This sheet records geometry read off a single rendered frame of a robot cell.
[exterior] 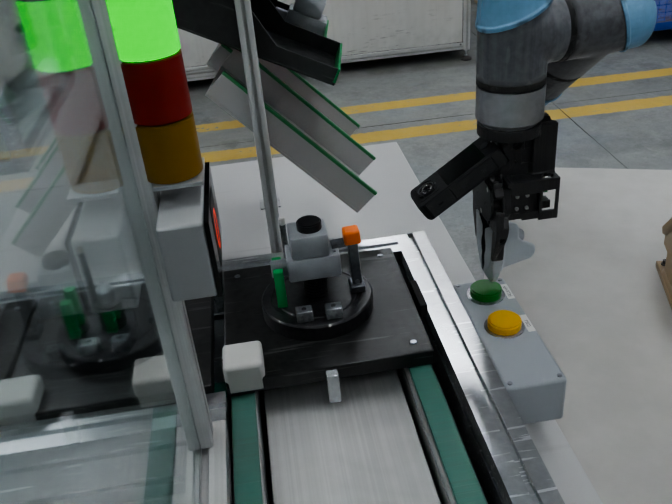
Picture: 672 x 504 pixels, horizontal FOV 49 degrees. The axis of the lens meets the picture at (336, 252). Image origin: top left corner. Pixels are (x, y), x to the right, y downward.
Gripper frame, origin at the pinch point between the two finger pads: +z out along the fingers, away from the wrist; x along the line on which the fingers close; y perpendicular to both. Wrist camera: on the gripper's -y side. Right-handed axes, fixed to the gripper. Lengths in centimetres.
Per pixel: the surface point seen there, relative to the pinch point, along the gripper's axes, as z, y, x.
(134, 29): -39, -34, -20
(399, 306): 2.4, -11.5, -1.1
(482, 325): 3.4, -2.4, -6.1
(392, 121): 100, 49, 306
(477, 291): 2.2, -1.3, -0.7
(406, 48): 88, 79, 402
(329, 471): 7.8, -23.6, -20.8
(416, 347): 2.4, -11.4, -9.5
